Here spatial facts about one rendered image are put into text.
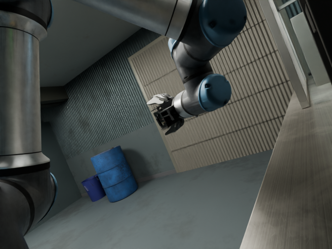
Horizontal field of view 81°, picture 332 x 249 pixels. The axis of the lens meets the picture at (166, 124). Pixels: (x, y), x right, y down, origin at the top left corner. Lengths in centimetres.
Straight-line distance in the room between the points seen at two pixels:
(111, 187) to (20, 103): 357
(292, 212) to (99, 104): 444
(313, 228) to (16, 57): 54
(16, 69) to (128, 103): 371
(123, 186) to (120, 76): 216
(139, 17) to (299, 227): 37
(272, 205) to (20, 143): 46
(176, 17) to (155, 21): 3
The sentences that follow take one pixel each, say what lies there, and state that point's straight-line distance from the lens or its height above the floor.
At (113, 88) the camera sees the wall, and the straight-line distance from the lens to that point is 431.
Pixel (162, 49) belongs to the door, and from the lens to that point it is 366.
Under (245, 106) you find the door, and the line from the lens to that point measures 330.
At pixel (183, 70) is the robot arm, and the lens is 46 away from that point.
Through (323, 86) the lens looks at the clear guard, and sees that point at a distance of 103.
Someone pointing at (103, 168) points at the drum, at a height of 68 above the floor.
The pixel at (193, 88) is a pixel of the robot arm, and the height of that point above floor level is 113.
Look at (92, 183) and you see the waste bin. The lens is 474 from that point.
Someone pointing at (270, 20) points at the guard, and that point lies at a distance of 103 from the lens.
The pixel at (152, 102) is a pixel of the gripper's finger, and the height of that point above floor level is 117.
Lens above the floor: 110
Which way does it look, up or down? 2 degrees down
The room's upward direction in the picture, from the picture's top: 23 degrees counter-clockwise
